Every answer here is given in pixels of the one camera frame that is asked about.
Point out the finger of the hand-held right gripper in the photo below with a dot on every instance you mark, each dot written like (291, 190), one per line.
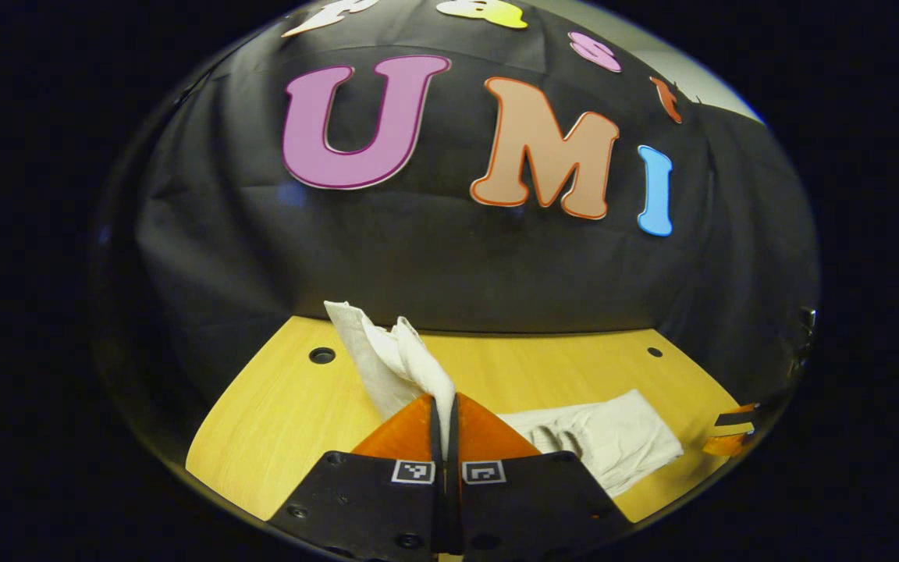
(733, 421)

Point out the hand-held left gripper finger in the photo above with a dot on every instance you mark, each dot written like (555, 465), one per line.
(454, 445)
(438, 445)

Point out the white jeans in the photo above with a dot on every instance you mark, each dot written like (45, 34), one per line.
(613, 437)

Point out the black backdrop cloth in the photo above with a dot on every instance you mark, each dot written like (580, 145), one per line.
(418, 257)

